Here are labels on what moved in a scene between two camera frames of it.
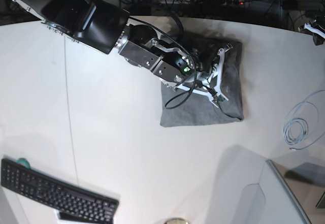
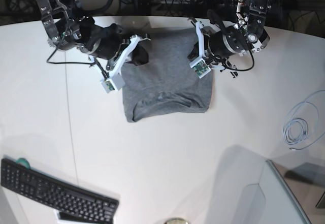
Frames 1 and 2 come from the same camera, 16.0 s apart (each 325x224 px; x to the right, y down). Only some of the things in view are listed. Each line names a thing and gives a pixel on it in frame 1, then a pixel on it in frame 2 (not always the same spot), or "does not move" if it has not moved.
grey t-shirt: x=185 y=107 to x=166 y=83
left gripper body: x=204 y=57 to x=104 y=42
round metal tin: x=176 y=220 does not move
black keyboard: x=74 y=204 does not move
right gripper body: x=318 y=39 to x=220 y=44
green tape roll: x=23 y=161 does not move
